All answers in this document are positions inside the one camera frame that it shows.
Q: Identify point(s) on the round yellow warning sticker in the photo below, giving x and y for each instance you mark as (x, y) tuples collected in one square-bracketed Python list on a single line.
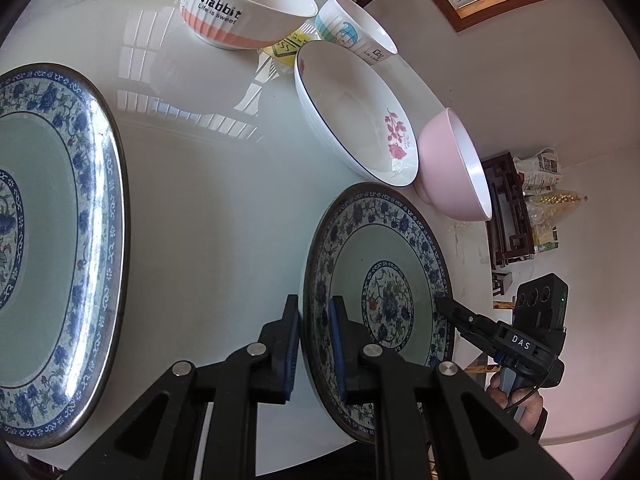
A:
[(282, 51)]

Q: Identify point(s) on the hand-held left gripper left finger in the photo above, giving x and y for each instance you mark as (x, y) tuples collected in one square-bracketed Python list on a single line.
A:
[(292, 360)]

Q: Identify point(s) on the round blue-white patterned plate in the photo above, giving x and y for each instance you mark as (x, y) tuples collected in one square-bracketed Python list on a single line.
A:
[(350, 260)]

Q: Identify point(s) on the white bowl with blue cartoon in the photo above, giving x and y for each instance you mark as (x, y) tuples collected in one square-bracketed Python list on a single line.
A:
[(350, 15)]

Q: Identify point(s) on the white plate with pink flowers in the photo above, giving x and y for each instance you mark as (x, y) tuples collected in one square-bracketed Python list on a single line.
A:
[(350, 105)]

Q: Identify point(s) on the newspaper bundle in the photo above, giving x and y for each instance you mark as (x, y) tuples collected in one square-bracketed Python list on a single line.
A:
[(542, 167)]

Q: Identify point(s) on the person's right hand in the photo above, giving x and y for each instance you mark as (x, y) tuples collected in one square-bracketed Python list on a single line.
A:
[(532, 407)]

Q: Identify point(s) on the large oval blue-white plate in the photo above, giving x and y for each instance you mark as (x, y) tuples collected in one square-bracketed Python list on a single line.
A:
[(85, 210)]

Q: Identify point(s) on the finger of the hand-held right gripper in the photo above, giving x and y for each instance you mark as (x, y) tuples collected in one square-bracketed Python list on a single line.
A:
[(462, 320)]

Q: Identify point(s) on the clear bag of gold items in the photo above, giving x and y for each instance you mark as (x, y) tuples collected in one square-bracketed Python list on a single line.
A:
[(555, 197)]

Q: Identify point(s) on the pink bowl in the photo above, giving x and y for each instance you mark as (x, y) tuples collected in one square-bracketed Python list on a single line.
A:
[(440, 170)]

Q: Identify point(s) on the dark carved wooden chair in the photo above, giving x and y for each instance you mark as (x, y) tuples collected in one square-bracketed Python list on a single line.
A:
[(522, 200)]

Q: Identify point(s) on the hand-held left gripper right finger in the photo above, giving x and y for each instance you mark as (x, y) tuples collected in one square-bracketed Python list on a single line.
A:
[(334, 355)]

